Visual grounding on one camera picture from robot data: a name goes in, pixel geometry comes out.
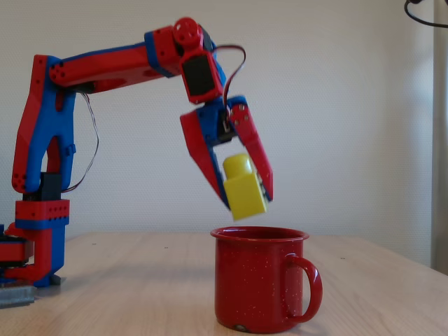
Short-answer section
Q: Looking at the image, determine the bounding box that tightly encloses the red enamel mug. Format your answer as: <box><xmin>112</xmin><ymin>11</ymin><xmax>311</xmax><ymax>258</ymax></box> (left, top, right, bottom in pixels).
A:
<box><xmin>210</xmin><ymin>226</ymin><xmax>323</xmax><ymax>335</ymax></box>

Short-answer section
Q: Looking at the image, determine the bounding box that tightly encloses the yellow-green toy block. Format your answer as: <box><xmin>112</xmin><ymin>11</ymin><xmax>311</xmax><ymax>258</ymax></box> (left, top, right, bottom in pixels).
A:
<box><xmin>222</xmin><ymin>153</ymin><xmax>270</xmax><ymax>222</ymax></box>

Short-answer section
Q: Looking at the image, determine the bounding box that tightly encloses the red white black servo cable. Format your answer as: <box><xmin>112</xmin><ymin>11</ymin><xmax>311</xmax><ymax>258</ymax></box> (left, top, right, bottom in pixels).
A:
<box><xmin>211</xmin><ymin>43</ymin><xmax>247</xmax><ymax>116</ymax></box>

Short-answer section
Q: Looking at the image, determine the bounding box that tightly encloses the grey curtain strip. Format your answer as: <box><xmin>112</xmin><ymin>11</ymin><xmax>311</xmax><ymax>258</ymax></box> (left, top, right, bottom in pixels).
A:
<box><xmin>430</xmin><ymin>0</ymin><xmax>448</xmax><ymax>277</ymax></box>

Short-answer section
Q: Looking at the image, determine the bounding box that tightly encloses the thin arm servo cable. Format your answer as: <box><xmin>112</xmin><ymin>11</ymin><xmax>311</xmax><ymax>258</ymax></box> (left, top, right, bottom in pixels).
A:
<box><xmin>64</xmin><ymin>91</ymin><xmax>101</xmax><ymax>193</ymax></box>

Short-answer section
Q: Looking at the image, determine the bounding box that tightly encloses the black hanging cable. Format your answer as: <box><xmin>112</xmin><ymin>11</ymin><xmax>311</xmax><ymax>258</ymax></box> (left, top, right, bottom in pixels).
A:
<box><xmin>404</xmin><ymin>0</ymin><xmax>448</xmax><ymax>29</ymax></box>

